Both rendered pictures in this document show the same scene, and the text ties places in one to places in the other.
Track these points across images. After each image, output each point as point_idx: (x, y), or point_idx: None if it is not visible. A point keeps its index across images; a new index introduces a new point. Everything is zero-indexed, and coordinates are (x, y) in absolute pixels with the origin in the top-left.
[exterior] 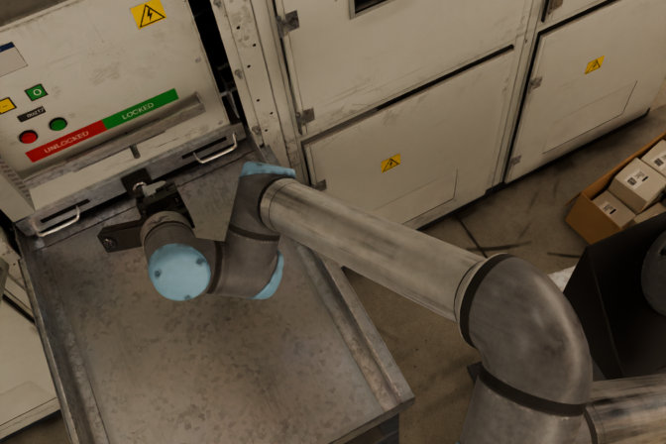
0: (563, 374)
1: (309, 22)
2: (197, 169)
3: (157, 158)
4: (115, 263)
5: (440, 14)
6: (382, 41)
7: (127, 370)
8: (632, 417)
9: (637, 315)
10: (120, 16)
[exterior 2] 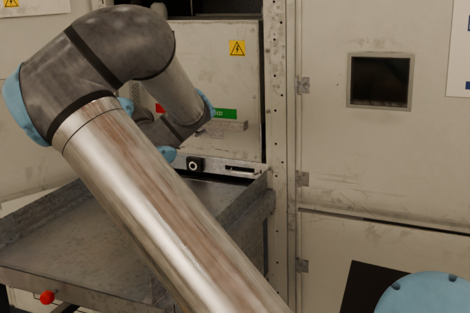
0: (89, 17)
1: (317, 93)
2: (229, 182)
3: (212, 156)
4: None
5: (424, 148)
6: (370, 143)
7: (87, 214)
8: (137, 151)
9: None
10: (223, 42)
